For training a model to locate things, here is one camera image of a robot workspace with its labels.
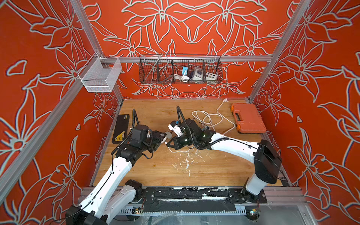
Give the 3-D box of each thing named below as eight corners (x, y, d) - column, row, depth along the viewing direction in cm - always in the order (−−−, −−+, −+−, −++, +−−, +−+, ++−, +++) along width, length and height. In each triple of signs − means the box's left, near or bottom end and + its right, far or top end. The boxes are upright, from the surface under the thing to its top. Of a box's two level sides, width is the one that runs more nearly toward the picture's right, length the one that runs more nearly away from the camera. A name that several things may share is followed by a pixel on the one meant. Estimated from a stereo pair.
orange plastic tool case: (238, 133, 98) (240, 130, 95) (229, 106, 115) (231, 103, 112) (265, 133, 98) (268, 130, 95) (252, 106, 115) (254, 103, 112)
